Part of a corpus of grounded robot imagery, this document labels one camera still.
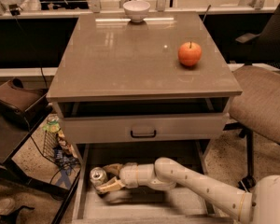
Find black cable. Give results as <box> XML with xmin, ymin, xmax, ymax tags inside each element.
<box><xmin>8</xmin><ymin>4</ymin><xmax>49</xmax><ymax>90</ymax></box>

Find green white 7up can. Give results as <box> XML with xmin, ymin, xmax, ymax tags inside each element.
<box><xmin>90</xmin><ymin>167</ymin><xmax>108</xmax><ymax>187</ymax></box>

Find brown fabric office chair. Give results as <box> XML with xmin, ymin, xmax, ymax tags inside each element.
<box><xmin>223</xmin><ymin>0</ymin><xmax>280</xmax><ymax>224</ymax></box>

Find grey drawer cabinet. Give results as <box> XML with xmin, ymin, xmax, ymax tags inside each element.
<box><xmin>46</xmin><ymin>11</ymin><xmax>243</xmax><ymax>224</ymax></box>

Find dark side table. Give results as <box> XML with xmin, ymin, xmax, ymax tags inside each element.
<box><xmin>0</xmin><ymin>105</ymin><xmax>80</xmax><ymax>224</ymax></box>

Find open pulled-out drawer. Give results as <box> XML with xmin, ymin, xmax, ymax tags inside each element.
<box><xmin>72</xmin><ymin>141</ymin><xmax>233</xmax><ymax>224</ymax></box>

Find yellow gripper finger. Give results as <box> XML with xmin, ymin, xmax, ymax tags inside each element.
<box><xmin>96</xmin><ymin>177</ymin><xmax>125</xmax><ymax>194</ymax></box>
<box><xmin>103</xmin><ymin>163</ymin><xmax>123</xmax><ymax>176</ymax></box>

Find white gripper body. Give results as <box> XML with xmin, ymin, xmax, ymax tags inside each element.
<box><xmin>119</xmin><ymin>162</ymin><xmax>138</xmax><ymax>189</ymax></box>

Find red orange apple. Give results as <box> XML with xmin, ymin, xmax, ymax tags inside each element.
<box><xmin>178</xmin><ymin>42</ymin><xmax>202</xmax><ymax>67</ymax></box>

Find upper closed drawer with handle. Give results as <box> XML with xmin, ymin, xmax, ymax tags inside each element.
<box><xmin>60</xmin><ymin>113</ymin><xmax>229</xmax><ymax>144</ymax></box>

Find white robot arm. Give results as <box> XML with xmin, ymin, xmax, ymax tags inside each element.
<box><xmin>90</xmin><ymin>158</ymin><xmax>280</xmax><ymax>224</ymax></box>

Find white ceramic bowl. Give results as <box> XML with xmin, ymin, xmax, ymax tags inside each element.
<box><xmin>123</xmin><ymin>0</ymin><xmax>150</xmax><ymax>22</ymax></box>

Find wire basket with snacks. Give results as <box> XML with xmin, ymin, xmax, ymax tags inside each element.
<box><xmin>42</xmin><ymin>115</ymin><xmax>79</xmax><ymax>168</ymax></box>

